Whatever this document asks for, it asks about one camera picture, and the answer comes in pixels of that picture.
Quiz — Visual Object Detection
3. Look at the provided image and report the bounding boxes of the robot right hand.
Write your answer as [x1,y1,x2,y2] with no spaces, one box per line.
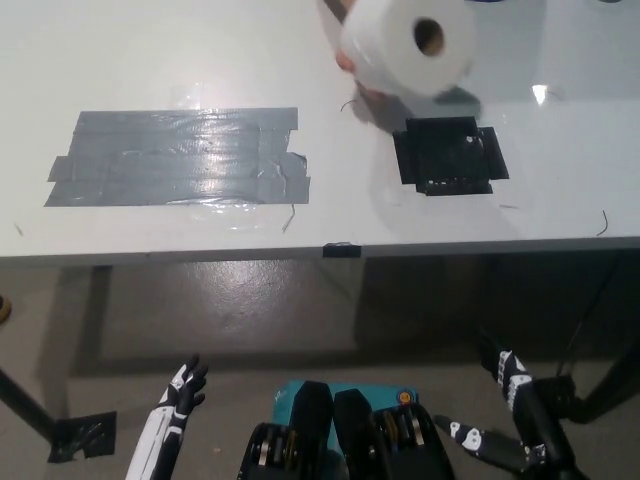
[433,327,589,480]

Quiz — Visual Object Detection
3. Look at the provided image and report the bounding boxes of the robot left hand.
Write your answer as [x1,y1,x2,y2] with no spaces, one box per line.
[124,353,209,480]

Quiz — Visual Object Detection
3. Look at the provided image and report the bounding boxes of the person's bare hand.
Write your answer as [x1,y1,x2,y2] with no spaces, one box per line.
[334,48,397,102]

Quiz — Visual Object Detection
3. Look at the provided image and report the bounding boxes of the white toilet paper roll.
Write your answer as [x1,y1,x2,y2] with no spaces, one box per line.
[338,0,477,97]

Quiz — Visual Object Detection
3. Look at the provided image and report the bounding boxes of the robot body black teal blocks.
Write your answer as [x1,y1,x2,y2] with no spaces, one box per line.
[237,379,456,480]

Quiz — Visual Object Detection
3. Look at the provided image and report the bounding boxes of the black floor tape patch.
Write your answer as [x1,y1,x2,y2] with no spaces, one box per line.
[47,410,119,464]
[542,374,589,424]

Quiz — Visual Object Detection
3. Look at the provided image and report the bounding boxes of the black stand leg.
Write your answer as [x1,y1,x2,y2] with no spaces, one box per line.
[579,344,640,424]
[0,367,59,446]

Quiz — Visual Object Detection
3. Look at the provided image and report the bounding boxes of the white table leg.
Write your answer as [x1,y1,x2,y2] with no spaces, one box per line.
[37,264,114,421]

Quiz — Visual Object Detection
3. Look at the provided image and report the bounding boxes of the black tape square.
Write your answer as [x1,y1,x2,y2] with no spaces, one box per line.
[392,115,510,197]

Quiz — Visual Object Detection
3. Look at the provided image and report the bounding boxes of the small black tape strip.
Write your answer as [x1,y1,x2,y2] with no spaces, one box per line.
[323,241,362,259]

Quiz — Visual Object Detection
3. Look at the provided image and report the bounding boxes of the thin black cable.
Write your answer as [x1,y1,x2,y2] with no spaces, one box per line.
[558,259,621,379]

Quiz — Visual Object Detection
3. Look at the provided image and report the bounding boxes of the grey duct tape patch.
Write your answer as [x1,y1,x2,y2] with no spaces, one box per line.
[43,107,312,208]

